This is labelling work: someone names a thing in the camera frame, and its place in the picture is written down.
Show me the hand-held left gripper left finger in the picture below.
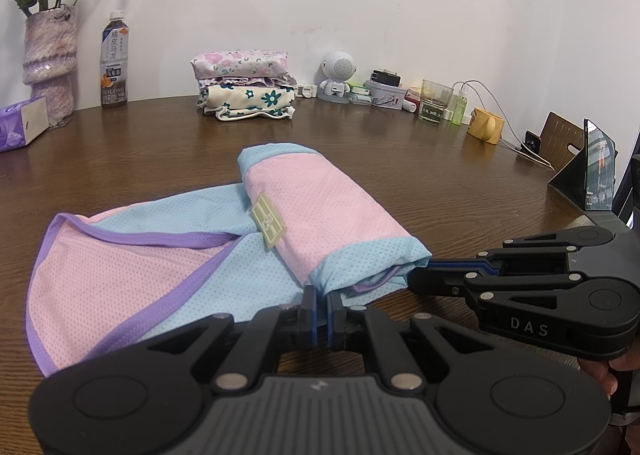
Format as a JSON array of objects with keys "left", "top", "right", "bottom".
[{"left": 145, "top": 285, "right": 321, "bottom": 393}]

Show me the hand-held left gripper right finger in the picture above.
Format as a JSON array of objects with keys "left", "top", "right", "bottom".
[{"left": 327, "top": 294, "right": 496, "bottom": 393}]

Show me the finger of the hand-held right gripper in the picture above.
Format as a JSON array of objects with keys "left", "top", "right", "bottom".
[
  {"left": 407, "top": 265, "right": 592, "bottom": 311},
  {"left": 429, "top": 229, "right": 577, "bottom": 277}
]

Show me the pink and blue mesh vest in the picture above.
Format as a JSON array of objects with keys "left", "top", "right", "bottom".
[{"left": 26, "top": 144, "right": 433, "bottom": 378}]

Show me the person's right hand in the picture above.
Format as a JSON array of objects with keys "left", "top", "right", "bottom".
[{"left": 577, "top": 342, "right": 640, "bottom": 396}]

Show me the black tablet with stand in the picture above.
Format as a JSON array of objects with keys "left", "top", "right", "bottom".
[{"left": 547, "top": 118, "right": 618, "bottom": 226}]

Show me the black phone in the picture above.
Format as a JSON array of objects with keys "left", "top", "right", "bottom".
[{"left": 517, "top": 130, "right": 543, "bottom": 158}]

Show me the yellow mug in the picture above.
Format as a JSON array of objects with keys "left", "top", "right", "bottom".
[{"left": 467, "top": 107, "right": 506, "bottom": 144}]

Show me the green spray bottle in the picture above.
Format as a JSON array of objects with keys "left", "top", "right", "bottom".
[{"left": 450, "top": 82, "right": 471, "bottom": 126}]

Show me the glass cup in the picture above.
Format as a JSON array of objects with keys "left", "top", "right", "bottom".
[{"left": 417, "top": 79, "right": 455, "bottom": 124}]

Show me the small white box with black device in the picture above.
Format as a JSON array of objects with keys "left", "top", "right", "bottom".
[{"left": 364, "top": 80, "right": 405, "bottom": 112}]

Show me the black charger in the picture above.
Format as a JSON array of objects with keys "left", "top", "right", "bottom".
[{"left": 371, "top": 69, "right": 402, "bottom": 88}]

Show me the cream floral folded garment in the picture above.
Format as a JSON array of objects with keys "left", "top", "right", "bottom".
[{"left": 196, "top": 75, "right": 298, "bottom": 122}]

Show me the green and white small box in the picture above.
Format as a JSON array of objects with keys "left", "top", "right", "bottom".
[{"left": 348, "top": 82, "right": 373, "bottom": 106}]

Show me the white robot-shaped speaker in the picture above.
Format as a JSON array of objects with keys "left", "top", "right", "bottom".
[{"left": 317, "top": 51, "right": 358, "bottom": 104}]

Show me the pink floral folded garment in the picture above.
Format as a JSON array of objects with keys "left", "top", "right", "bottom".
[{"left": 190, "top": 49, "right": 290, "bottom": 83}]

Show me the brown tea bottle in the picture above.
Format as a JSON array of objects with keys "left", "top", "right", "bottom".
[{"left": 101, "top": 10, "right": 132, "bottom": 109}]

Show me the purple tissue pack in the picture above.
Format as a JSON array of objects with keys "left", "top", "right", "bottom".
[{"left": 0, "top": 97, "right": 51, "bottom": 153}]

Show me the white cable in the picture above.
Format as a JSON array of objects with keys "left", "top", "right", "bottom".
[{"left": 452, "top": 80, "right": 555, "bottom": 170}]

